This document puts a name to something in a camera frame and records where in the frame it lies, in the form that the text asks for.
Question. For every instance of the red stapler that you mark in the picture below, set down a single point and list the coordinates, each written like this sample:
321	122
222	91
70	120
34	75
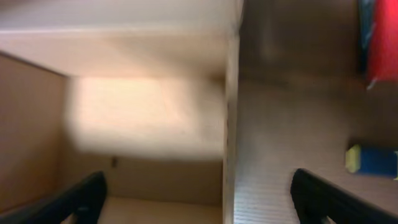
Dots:
378	40

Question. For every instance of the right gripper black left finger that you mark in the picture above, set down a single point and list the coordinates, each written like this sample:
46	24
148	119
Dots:
84	201

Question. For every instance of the yellow highlighter pen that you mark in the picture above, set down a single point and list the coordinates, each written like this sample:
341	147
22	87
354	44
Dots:
369	160

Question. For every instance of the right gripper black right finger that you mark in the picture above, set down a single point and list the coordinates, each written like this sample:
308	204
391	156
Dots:
317	200

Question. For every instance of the cardboard box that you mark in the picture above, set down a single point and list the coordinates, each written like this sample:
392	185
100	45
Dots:
144	91

